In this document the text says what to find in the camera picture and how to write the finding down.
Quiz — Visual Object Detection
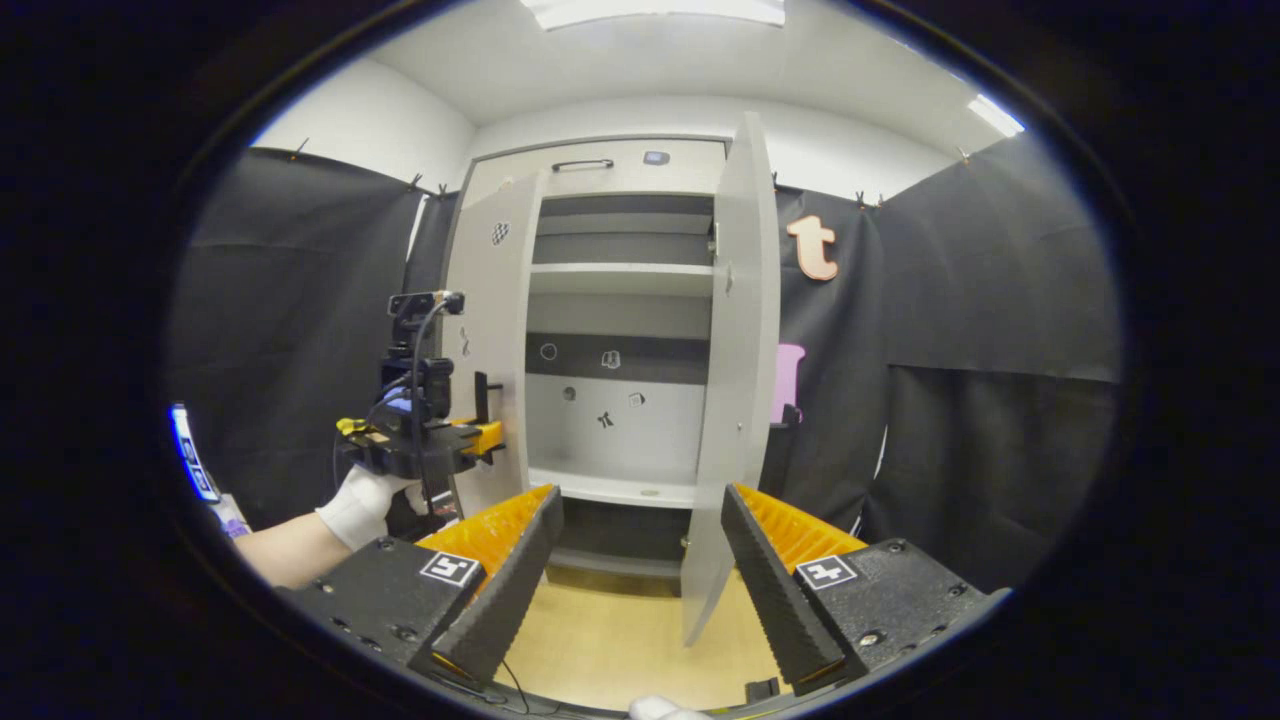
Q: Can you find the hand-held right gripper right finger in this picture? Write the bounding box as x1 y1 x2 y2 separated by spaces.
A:
720 483 1011 698

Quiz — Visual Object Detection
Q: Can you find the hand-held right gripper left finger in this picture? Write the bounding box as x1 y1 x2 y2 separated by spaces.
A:
275 484 566 691

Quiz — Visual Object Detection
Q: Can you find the grey shoe cabinet door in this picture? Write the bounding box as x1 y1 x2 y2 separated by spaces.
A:
443 168 551 521
680 112 782 649

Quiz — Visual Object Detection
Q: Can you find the grey double-door shoe cabinet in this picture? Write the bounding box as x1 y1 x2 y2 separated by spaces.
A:
440 112 783 651

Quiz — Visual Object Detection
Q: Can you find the white cabinet shelf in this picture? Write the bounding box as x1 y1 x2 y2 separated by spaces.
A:
528 262 715 298
527 466 698 510

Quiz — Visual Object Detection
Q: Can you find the grey cabinet drawer front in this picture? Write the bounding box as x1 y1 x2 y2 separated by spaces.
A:
462 138 729 206

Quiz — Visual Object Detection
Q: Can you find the black backdrop cloth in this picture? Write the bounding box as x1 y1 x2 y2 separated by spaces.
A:
165 135 1126 596

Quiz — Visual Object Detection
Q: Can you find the large ceiling light panel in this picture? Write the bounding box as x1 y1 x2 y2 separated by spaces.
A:
518 0 788 31

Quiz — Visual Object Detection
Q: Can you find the small ceiling light panel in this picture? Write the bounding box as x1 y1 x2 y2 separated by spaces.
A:
966 93 1027 139

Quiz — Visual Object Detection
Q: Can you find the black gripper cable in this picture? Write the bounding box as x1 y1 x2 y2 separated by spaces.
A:
408 298 451 501

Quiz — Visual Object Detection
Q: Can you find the blue white strap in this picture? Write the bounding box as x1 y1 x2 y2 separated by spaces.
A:
168 402 251 541

